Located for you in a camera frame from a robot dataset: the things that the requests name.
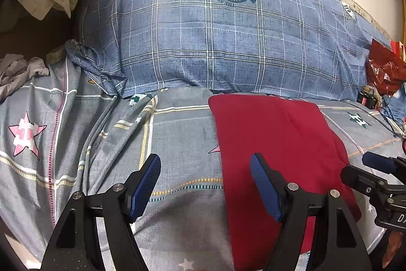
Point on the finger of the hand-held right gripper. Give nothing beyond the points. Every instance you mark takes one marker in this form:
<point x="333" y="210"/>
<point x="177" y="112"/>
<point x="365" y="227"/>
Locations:
<point x="377" y="161"/>
<point x="358" y="177"/>

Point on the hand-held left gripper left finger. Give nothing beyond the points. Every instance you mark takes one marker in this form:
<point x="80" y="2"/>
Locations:
<point x="146" y="182"/>

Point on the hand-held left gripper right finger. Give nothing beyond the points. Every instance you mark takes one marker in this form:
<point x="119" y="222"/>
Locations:
<point x="265" y="187"/>

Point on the red garment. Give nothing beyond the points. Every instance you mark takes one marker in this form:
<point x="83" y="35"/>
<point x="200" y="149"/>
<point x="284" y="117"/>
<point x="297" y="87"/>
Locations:
<point x="279" y="144"/>

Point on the grey printed bed sheet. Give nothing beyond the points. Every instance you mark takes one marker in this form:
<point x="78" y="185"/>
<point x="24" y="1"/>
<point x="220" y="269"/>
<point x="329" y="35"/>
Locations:
<point x="95" y="137"/>

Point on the red plastic bag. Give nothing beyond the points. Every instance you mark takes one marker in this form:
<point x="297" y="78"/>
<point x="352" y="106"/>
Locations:
<point x="384" y="69"/>

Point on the blue plaid pillow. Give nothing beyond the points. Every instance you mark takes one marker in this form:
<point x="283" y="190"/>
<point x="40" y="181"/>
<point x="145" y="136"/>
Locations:
<point x="222" y="36"/>

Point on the grey crumpled cloth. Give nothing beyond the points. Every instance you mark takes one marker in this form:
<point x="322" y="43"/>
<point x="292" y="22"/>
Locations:
<point x="19" y="71"/>

